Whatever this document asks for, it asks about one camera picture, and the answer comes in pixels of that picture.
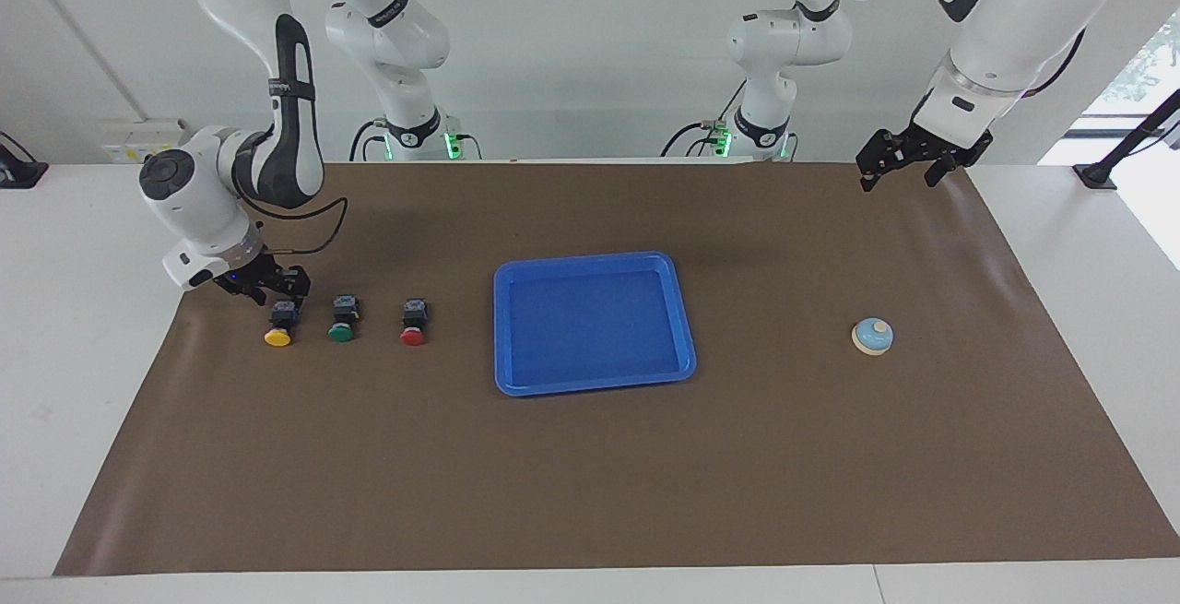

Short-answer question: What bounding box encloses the yellow push button switch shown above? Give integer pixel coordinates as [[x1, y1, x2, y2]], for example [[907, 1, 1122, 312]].
[[265, 302, 303, 348]]

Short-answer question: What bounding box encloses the green push button switch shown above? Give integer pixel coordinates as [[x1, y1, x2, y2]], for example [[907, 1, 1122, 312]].
[[327, 293, 362, 343]]

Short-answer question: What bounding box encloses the red push button switch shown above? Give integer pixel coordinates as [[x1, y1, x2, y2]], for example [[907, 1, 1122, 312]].
[[400, 298, 431, 348]]

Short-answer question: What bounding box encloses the light blue call bell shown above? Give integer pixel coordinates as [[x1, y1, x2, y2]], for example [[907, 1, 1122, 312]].
[[851, 318, 894, 356]]

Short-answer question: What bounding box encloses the blue plastic tray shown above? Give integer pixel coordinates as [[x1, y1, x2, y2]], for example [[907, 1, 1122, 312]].
[[493, 252, 698, 397]]

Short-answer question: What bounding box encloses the black slanted stand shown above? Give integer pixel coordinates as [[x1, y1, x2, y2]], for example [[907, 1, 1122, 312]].
[[1072, 88, 1180, 192]]

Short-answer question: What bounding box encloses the brown table mat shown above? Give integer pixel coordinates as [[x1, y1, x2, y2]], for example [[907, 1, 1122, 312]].
[[53, 161, 1180, 577]]

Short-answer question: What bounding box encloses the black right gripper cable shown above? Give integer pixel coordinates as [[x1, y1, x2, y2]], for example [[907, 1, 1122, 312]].
[[238, 175, 349, 256]]

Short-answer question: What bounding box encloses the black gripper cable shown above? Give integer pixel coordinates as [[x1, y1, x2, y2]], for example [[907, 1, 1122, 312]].
[[238, 175, 349, 256], [1023, 28, 1091, 98]]

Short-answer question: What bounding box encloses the black base cable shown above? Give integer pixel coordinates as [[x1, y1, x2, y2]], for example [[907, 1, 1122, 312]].
[[660, 78, 748, 158], [350, 120, 388, 162]]

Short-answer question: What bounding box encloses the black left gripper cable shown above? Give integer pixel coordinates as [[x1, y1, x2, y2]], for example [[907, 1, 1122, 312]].
[[1023, 28, 1091, 98]]

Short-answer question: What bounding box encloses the white wall power strip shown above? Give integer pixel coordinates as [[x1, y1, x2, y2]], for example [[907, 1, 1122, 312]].
[[100, 120, 190, 165]]

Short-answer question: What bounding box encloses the black table clamp mount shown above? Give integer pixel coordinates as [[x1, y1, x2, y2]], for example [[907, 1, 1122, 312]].
[[0, 132, 49, 190]]

